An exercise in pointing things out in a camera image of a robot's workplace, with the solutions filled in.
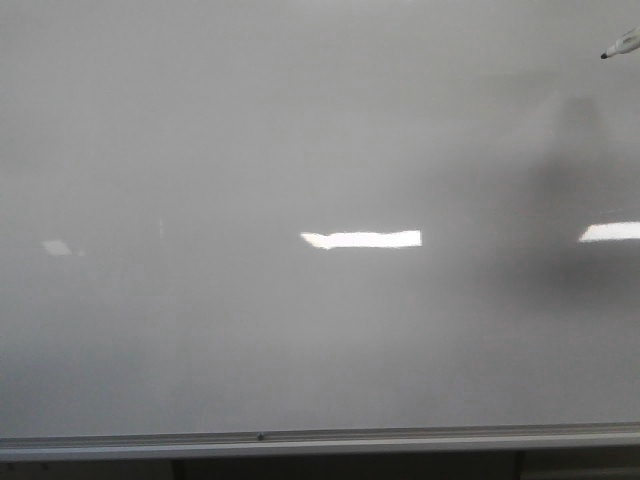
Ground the grey aluminium marker tray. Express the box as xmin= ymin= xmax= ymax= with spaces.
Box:
xmin=1 ymin=422 xmax=639 ymax=463

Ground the white glossy whiteboard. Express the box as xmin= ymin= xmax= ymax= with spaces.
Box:
xmin=1 ymin=1 xmax=639 ymax=438

